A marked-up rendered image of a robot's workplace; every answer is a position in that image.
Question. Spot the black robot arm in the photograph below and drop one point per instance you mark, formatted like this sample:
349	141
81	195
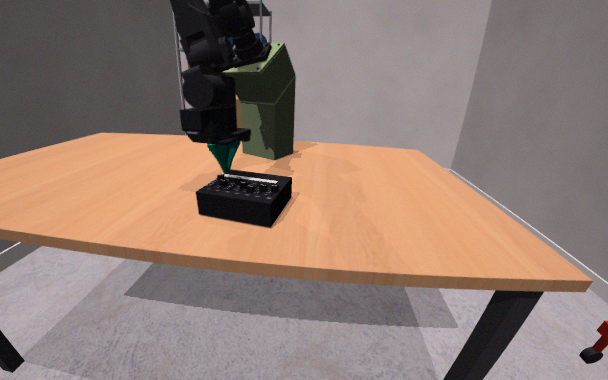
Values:
202	86

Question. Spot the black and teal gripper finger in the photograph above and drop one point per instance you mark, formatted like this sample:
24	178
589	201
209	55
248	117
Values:
214	150
223	151

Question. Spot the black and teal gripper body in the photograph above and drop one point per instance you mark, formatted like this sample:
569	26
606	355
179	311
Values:
218	138

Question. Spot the black control desk with knobs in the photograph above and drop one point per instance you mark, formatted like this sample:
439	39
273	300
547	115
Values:
260	203

